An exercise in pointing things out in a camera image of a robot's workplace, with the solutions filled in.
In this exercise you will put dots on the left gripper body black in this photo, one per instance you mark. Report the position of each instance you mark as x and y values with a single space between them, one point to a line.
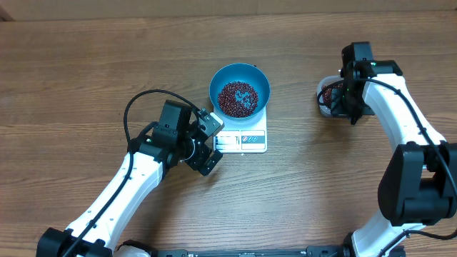
197 155

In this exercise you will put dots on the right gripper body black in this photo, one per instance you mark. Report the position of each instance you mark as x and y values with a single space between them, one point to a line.
348 104

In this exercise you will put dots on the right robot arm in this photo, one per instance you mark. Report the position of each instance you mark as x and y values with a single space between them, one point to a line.
418 188

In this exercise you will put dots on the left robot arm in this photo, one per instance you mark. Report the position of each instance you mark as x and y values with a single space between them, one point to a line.
158 147

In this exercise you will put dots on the white digital kitchen scale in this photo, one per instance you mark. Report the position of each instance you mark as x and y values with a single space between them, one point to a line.
242 136

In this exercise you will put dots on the blue metal bowl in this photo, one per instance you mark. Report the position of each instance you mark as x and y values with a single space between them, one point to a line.
241 72

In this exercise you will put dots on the clear plastic food container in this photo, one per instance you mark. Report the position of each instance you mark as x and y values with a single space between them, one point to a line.
321 107

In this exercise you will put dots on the red beans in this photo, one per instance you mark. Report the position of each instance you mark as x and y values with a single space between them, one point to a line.
238 99

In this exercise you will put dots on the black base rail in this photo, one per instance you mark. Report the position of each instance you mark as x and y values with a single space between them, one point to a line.
250 253

